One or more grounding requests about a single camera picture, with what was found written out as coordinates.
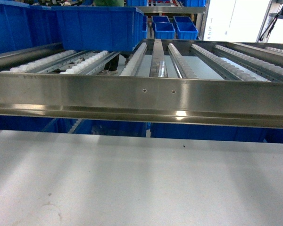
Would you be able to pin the stainless steel roller shelf rack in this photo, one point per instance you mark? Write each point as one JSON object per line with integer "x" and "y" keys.
{"x": 174, "y": 81}

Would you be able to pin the blue bin under shelf right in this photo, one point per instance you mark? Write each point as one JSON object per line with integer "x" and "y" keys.
{"x": 219, "y": 133}

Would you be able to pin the blue bin under shelf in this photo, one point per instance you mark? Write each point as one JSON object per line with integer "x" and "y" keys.
{"x": 219, "y": 133}
{"x": 74, "y": 126}

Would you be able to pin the blue bin under shelf left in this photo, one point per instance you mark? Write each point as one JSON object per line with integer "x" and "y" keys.
{"x": 74, "y": 126}

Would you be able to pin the person in green shirt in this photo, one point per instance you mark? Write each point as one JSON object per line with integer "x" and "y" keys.
{"x": 110, "y": 68}

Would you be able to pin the small blue background bin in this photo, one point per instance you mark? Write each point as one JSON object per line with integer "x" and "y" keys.
{"x": 163, "y": 28}
{"x": 185, "y": 28}

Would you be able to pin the large blue bin on rack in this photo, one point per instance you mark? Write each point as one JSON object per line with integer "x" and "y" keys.
{"x": 77, "y": 28}

